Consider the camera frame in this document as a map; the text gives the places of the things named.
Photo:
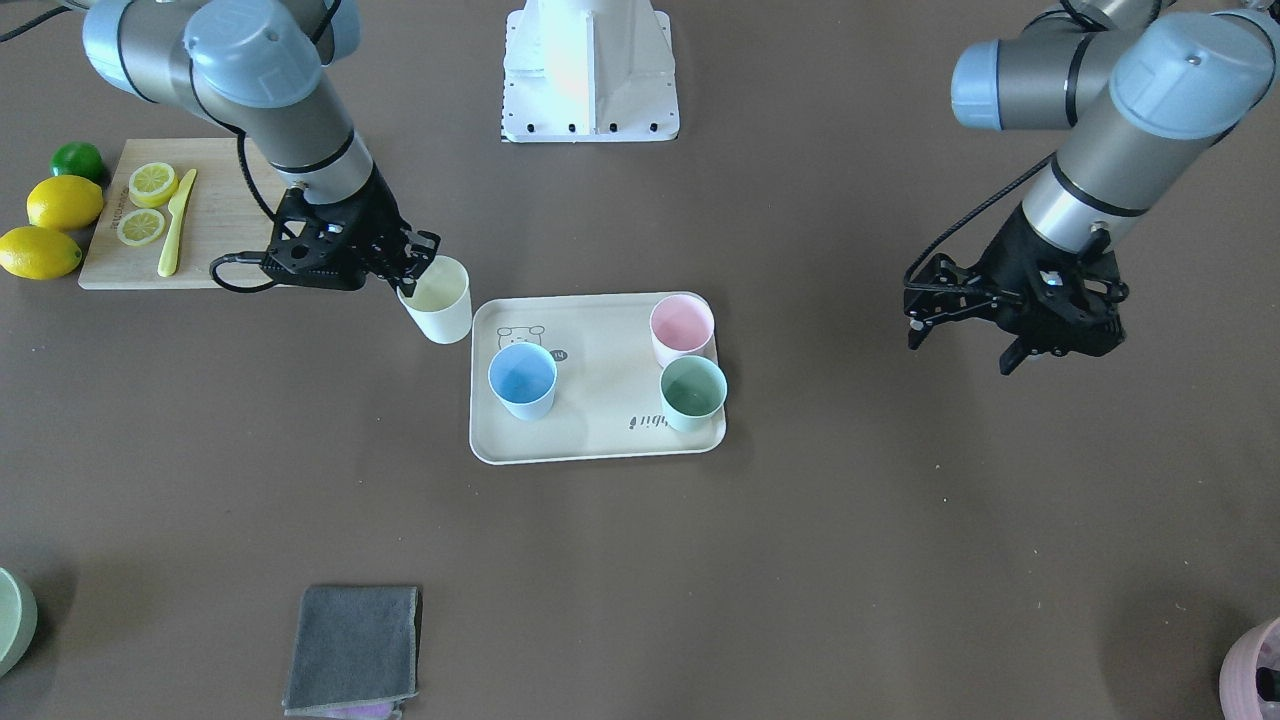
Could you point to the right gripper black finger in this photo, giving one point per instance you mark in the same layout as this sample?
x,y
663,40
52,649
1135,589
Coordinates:
x,y
407,284

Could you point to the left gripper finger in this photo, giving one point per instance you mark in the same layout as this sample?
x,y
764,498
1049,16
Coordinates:
x,y
1014,355

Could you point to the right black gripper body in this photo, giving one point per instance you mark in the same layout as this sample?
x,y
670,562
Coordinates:
x,y
373,222

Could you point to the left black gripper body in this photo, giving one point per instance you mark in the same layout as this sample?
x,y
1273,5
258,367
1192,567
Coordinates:
x,y
1012,252

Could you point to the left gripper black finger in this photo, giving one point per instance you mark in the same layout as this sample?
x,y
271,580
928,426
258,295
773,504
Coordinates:
x,y
918,331

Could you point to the pale yellow plastic cup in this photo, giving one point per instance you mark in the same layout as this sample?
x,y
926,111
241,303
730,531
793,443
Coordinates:
x,y
440,304

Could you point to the blue plastic cup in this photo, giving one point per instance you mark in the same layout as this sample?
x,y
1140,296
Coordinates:
x,y
524,377

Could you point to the green plastic cup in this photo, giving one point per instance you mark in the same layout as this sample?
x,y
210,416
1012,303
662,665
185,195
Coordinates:
x,y
692,389

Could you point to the pink plastic cup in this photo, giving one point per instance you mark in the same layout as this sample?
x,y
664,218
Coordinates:
x,y
680,325

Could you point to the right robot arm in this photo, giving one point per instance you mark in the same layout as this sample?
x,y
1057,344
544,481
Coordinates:
x,y
258,69

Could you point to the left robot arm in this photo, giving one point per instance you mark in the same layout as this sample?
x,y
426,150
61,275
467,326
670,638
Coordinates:
x,y
1142,94

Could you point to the cream rabbit serving tray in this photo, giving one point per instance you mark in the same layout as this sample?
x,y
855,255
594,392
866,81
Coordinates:
x,y
607,401

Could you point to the yellow plastic knife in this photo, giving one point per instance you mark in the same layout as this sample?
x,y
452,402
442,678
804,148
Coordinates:
x,y
168,262

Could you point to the wooden cutting board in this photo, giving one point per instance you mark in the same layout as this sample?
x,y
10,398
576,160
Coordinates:
x,y
221,218

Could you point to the upper lemon slice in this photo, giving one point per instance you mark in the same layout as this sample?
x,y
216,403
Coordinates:
x,y
151,185

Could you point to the lemon slice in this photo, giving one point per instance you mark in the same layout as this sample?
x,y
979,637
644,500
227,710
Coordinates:
x,y
140,227
151,185

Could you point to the lower lemon slice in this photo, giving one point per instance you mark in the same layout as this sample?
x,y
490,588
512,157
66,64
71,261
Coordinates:
x,y
140,227

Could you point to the green lime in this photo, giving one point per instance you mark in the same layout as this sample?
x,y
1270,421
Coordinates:
x,y
80,159

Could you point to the upper whole lemon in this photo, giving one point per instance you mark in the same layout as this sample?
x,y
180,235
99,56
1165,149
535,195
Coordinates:
x,y
64,203

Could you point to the whole lemon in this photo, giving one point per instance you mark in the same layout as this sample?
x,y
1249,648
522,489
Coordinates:
x,y
38,253
64,203

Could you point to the lower whole lemon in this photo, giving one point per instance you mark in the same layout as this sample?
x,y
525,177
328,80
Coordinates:
x,y
38,253

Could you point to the grey folded cloth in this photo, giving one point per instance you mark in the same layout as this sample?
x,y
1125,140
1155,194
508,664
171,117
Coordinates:
x,y
355,652

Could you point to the pink bowl with ice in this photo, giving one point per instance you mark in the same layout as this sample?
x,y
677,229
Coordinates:
x,y
1248,675

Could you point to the green bowl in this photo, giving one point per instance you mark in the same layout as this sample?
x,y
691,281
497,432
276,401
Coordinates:
x,y
19,618

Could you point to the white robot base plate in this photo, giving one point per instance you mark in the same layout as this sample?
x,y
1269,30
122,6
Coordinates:
x,y
589,72

